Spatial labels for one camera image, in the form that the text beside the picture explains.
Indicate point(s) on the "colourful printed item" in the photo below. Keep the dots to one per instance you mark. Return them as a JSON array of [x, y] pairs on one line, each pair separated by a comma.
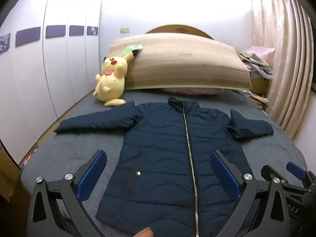
[[29, 156]]

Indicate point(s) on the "person's left hand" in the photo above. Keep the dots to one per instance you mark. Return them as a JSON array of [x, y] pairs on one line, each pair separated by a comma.
[[144, 232]]

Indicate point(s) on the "beige headboard cushion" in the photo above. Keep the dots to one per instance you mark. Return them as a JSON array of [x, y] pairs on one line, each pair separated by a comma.
[[185, 61]]

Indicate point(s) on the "beige curtain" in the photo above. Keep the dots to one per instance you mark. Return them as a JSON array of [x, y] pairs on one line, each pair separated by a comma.
[[279, 54]]

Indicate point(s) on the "pink pillow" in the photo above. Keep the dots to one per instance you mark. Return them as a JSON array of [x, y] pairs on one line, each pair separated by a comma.
[[192, 90]]

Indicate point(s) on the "wooden headboard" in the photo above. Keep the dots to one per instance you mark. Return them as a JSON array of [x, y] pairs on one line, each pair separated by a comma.
[[177, 28]]

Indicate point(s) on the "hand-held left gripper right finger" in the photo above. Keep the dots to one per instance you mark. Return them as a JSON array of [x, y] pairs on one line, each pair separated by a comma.
[[224, 175]]

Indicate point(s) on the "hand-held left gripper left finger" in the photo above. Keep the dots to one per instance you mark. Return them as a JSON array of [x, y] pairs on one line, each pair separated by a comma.
[[92, 175]]

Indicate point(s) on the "wall switch plate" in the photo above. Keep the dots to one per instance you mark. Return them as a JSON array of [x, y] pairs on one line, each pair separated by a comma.
[[125, 30]]

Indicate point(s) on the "wooden nightstand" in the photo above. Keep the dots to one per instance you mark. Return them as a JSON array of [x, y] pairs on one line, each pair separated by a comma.
[[256, 85]]

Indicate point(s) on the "bed with grey sheet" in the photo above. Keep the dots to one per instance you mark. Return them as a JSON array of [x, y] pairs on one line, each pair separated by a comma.
[[74, 158]]

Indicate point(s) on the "pile of clothes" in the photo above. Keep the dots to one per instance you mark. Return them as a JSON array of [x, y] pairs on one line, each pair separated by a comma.
[[256, 61]]

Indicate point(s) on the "white wardrobe with purple panels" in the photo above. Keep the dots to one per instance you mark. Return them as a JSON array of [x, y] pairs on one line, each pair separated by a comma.
[[61, 66]]

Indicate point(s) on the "navy quilted jacket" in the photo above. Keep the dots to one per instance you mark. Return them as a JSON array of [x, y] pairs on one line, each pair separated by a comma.
[[160, 153]]

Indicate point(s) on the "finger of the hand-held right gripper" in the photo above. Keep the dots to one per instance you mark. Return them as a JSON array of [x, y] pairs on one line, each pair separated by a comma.
[[297, 169], [270, 172]]

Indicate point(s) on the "small green cloth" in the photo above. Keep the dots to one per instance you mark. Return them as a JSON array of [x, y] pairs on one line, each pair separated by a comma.
[[132, 48]]

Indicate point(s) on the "yellow plush toy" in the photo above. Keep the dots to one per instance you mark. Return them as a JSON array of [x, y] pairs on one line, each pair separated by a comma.
[[111, 84]]

